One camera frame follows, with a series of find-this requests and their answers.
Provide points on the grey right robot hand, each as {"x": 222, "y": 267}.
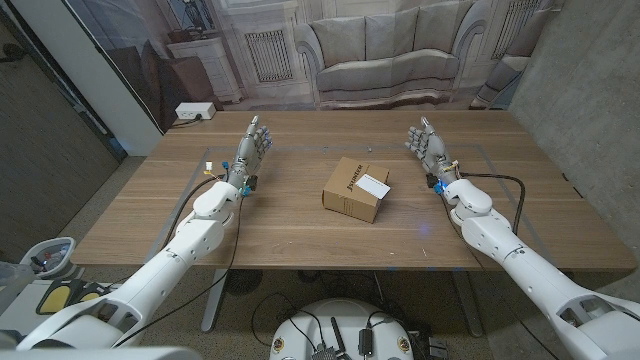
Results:
{"x": 434, "y": 150}

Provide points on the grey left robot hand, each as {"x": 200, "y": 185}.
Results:
{"x": 246, "y": 155}

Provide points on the white card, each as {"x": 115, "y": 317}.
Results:
{"x": 373, "y": 186}

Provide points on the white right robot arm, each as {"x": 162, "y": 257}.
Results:
{"x": 500, "y": 240}

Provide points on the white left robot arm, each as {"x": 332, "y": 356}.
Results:
{"x": 165, "y": 265}

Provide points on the brown cardboard packing box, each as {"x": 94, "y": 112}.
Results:
{"x": 345, "y": 195}

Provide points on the white power strip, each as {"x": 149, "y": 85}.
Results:
{"x": 194, "y": 110}

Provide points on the printed living room backdrop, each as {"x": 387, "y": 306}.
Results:
{"x": 390, "y": 50}

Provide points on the black round floor fan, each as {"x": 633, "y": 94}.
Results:
{"x": 243, "y": 281}

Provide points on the grey table leg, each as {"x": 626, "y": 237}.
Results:
{"x": 467, "y": 305}
{"x": 214, "y": 300}

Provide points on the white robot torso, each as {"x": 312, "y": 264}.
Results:
{"x": 340, "y": 312}

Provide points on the black power adapter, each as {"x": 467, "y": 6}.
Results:
{"x": 365, "y": 342}

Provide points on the black antenna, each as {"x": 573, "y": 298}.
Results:
{"x": 338, "y": 337}

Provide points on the yellow foot pedal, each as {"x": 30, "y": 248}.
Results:
{"x": 90, "y": 295}
{"x": 55, "y": 298}

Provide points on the white grey controller device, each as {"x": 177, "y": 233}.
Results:
{"x": 55, "y": 247}

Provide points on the clear plastic bin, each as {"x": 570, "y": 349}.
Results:
{"x": 12, "y": 285}

